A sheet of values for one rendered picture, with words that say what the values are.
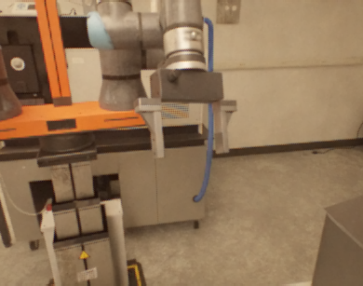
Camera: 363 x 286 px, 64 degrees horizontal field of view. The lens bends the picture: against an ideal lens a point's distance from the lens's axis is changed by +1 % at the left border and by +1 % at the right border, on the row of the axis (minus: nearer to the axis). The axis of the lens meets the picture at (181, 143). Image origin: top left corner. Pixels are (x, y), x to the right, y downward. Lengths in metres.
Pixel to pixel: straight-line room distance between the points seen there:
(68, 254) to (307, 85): 2.97
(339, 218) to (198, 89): 0.30
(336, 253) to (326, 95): 3.23
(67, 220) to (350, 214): 0.80
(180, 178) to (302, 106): 2.01
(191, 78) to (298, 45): 2.84
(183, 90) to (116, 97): 0.37
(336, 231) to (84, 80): 1.51
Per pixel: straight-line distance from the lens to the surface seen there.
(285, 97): 3.36
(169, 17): 0.55
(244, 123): 3.24
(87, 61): 1.71
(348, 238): 0.43
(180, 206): 2.00
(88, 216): 0.99
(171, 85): 0.50
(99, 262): 1.09
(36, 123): 0.85
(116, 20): 0.65
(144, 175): 1.84
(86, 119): 0.84
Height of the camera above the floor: 1.39
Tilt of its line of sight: 22 degrees down
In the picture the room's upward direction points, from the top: straight up
